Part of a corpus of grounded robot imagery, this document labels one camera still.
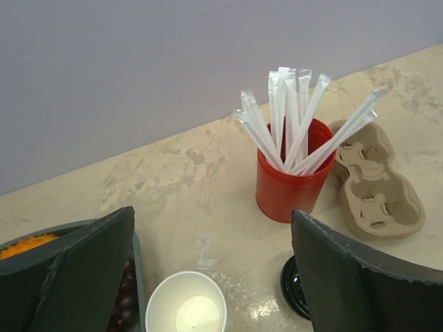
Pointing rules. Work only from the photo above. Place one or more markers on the white wrapped straw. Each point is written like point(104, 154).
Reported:
point(249, 103)
point(322, 84)
point(368, 103)
point(311, 163)
point(254, 124)
point(273, 89)

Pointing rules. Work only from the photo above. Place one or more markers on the dark red grape bunch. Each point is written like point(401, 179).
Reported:
point(125, 309)

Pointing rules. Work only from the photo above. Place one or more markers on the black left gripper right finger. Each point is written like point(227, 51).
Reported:
point(350, 286)

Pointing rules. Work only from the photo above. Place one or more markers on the black plastic cup lid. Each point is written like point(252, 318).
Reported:
point(290, 285)

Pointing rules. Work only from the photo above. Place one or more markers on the brown pulp cup carrier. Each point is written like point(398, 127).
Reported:
point(376, 201)

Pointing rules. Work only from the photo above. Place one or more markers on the dark green fruit tray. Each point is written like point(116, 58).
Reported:
point(138, 290)

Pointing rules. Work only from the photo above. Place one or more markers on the red ribbed straw cup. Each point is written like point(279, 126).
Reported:
point(278, 193)

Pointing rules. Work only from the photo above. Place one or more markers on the orange pineapple fruit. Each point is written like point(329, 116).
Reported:
point(26, 244)

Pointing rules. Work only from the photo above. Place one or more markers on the white paper coffee cup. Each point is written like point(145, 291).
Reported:
point(186, 301)

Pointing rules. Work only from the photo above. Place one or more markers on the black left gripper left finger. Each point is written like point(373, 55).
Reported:
point(70, 283)

